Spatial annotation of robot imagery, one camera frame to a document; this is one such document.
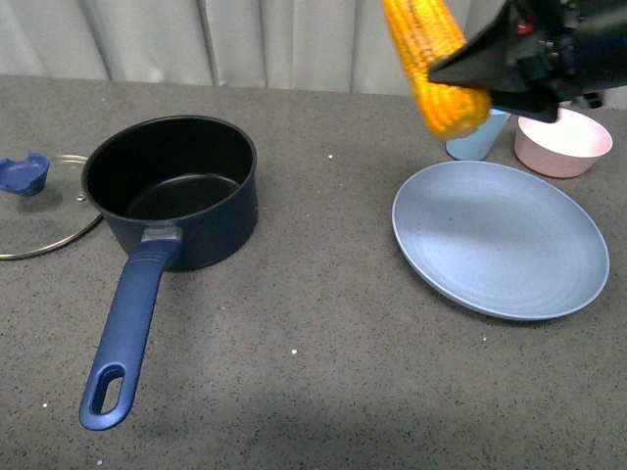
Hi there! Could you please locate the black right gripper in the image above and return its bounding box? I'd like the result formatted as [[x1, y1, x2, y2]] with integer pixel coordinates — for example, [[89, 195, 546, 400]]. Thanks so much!
[[428, 1, 626, 123]]

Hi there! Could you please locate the yellow corn cob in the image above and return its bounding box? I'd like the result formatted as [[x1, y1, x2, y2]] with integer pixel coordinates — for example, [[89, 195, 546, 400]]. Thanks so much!
[[382, 0, 491, 141]]

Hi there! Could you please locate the glass lid blue knob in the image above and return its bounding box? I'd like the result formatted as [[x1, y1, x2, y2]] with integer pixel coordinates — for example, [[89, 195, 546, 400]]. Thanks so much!
[[1, 153, 102, 260]]

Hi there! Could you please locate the light blue cup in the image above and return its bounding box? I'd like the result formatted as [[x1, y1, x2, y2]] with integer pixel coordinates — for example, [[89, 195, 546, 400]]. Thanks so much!
[[445, 109, 510, 161]]

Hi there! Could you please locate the pink bowl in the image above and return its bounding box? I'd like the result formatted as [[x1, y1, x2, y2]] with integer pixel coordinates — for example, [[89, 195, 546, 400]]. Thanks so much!
[[514, 109, 613, 179]]

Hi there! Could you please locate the light blue plate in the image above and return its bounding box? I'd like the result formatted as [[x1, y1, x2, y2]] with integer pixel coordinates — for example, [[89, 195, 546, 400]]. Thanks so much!
[[392, 162, 610, 321]]

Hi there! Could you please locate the white curtain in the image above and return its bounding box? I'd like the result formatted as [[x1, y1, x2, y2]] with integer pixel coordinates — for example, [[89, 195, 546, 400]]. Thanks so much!
[[0, 0, 627, 112]]

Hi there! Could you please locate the dark blue saucepan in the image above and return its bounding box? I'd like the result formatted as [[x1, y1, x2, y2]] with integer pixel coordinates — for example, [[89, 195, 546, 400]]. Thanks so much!
[[78, 116, 259, 431]]

